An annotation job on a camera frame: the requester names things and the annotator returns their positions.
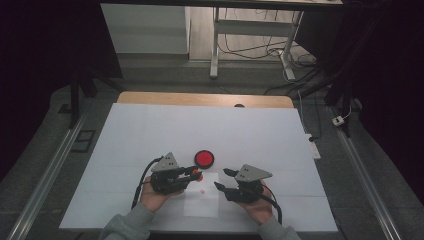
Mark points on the small white adapter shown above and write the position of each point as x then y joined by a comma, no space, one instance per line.
338,120

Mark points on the person's right hand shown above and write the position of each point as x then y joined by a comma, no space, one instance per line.
261,210

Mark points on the red ink pad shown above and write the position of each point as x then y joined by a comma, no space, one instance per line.
204,158

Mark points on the white table cover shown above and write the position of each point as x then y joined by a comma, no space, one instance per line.
206,130

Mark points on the aluminium rail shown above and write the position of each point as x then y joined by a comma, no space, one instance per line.
50,176
366,180

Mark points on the white-legged desk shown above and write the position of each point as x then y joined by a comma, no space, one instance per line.
253,27

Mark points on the white power strip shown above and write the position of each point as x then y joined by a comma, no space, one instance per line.
314,150

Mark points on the white paper sheet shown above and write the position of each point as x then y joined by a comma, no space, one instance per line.
203,206

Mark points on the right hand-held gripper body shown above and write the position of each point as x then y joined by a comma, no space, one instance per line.
248,193

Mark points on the black floor frame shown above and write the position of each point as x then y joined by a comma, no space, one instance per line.
83,140

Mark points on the dark round table grommet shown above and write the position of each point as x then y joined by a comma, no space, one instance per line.
239,105

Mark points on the white cabinet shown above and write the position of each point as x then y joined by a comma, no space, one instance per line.
143,30

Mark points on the person's left hand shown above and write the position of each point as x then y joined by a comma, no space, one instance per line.
151,198

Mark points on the black curtain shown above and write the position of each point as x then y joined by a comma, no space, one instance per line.
33,66
393,83

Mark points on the black metal stand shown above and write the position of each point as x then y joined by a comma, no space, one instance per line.
346,100
75,100

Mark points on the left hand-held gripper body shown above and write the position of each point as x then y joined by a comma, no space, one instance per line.
166,181

